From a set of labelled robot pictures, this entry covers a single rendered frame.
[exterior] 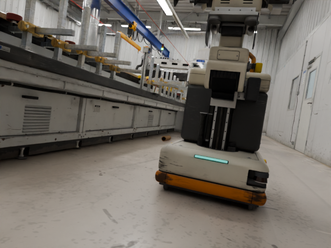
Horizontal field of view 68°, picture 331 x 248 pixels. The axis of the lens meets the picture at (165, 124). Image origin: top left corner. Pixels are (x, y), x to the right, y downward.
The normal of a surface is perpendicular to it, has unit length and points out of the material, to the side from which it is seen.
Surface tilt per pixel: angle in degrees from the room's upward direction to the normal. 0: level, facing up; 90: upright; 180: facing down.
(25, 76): 90
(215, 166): 90
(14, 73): 90
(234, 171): 90
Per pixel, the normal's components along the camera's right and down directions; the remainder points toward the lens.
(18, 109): 0.95, 0.15
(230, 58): -0.31, 0.15
